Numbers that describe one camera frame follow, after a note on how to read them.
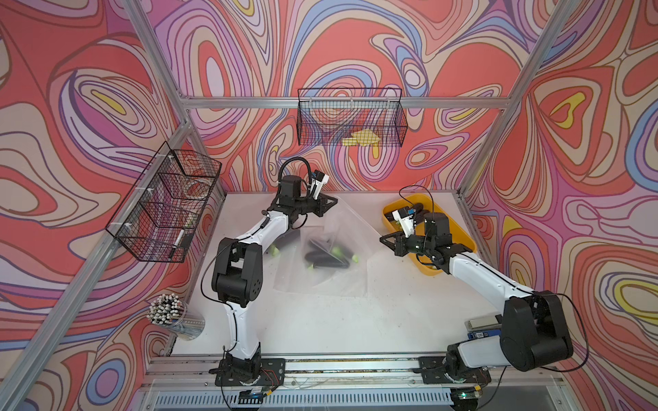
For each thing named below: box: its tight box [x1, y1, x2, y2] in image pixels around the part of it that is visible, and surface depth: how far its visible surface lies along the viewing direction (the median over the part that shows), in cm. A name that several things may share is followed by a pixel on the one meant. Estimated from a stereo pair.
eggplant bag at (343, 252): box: [329, 244, 359, 263], surface depth 93 cm
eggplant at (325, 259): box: [304, 250, 350, 269], surface depth 93 cm
